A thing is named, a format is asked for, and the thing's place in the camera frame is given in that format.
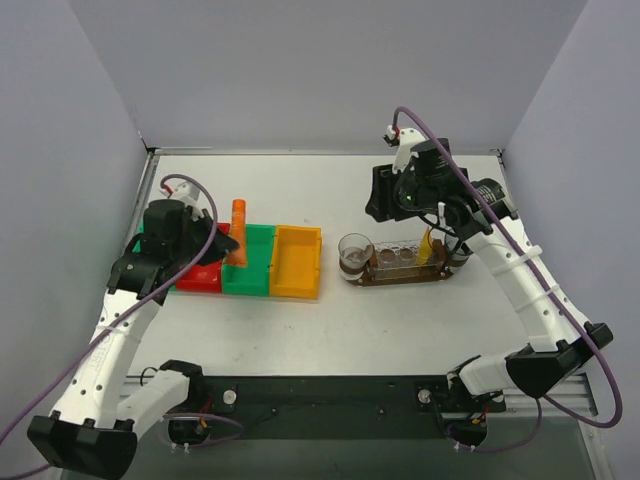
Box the yellow toothpaste tube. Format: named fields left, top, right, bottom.
left=416, top=228, right=433, bottom=266

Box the orange toothpaste box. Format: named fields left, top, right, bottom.
left=227, top=198, right=248, bottom=268

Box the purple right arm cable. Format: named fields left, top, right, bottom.
left=390, top=106, right=623, bottom=429

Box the aluminium frame rail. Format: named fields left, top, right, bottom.
left=119, top=371, right=598, bottom=417

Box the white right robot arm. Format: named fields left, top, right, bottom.
left=365, top=137, right=613, bottom=399

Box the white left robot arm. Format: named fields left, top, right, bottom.
left=27, top=198, right=237, bottom=479

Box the yellow bin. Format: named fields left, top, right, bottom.
left=269, top=225, right=322, bottom=300

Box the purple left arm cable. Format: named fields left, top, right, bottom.
left=0, top=173, right=219, bottom=480

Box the green bin with cups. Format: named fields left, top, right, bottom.
left=221, top=224, right=276, bottom=296

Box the dark wooden oval tray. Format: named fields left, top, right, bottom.
left=339, top=248, right=469, bottom=287

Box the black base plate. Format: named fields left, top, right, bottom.
left=145, top=374, right=507, bottom=441

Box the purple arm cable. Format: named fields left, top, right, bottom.
left=0, top=173, right=219, bottom=480
left=390, top=106, right=623, bottom=429

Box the red bin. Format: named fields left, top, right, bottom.
left=175, top=222, right=231, bottom=293

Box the clear glass cup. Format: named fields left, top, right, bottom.
left=444, top=234, right=473, bottom=265
left=338, top=233, right=374, bottom=281

